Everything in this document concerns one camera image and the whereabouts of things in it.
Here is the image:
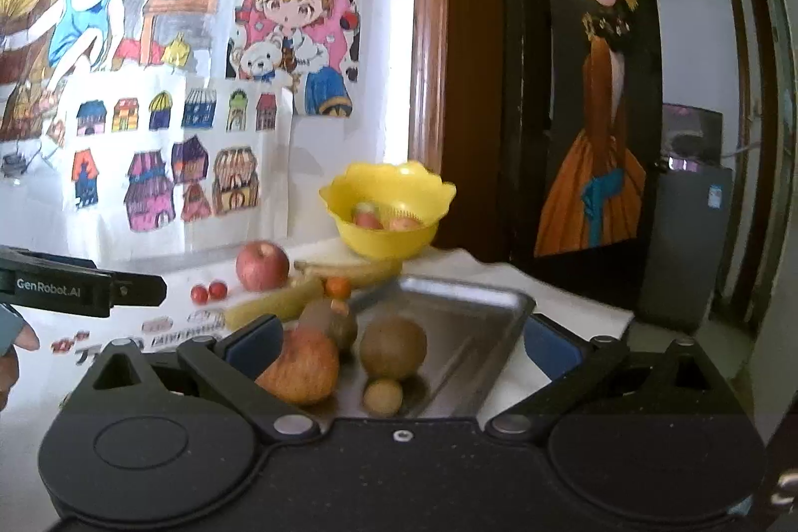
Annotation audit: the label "metal tray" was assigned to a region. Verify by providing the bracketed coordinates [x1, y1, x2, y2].
[349, 275, 536, 418]

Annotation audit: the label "small orange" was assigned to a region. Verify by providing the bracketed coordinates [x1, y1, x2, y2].
[325, 277, 353, 301]

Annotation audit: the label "pink girl drawing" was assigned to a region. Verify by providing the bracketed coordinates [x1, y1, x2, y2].
[226, 0, 363, 118]

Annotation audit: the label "yellow banana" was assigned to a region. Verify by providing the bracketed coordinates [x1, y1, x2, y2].
[223, 275, 323, 331]
[293, 261, 403, 289]

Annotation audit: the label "person left hand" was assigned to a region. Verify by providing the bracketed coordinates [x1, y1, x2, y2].
[0, 305, 39, 410]

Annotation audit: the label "red apple back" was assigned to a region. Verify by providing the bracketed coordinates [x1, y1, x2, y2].
[235, 240, 289, 292]

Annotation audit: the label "houses drawing paper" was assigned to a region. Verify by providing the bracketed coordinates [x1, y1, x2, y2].
[57, 70, 293, 263]

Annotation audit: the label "yellow plastic bowl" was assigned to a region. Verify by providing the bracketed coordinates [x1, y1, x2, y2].
[319, 161, 457, 261]

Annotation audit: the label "fruit pieces in bowl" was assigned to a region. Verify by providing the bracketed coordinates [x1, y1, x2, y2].
[350, 201, 423, 232]

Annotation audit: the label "cherry tomato one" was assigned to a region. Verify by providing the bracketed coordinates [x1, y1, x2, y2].
[191, 285, 208, 305]

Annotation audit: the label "brown wooden door frame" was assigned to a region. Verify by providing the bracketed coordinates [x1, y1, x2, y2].
[408, 0, 449, 173]

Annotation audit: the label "yellow banana back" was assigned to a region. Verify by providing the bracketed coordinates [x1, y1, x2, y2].
[293, 261, 403, 289]

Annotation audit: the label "lady painting black panel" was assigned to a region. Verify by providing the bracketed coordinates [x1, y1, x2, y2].
[531, 0, 664, 259]

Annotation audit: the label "cherry tomato two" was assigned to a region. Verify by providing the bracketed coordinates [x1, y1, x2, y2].
[207, 281, 228, 301]

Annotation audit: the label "yellow banana front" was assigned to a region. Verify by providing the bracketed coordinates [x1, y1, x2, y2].
[223, 275, 323, 331]

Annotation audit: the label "brown kiwi back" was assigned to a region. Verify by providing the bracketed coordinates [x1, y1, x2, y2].
[299, 297, 359, 353]

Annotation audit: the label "brown kiwi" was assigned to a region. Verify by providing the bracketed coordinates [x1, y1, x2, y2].
[359, 315, 427, 381]
[299, 297, 359, 353]

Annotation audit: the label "grey appliance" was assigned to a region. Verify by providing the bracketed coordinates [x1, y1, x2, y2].
[637, 104, 733, 334]

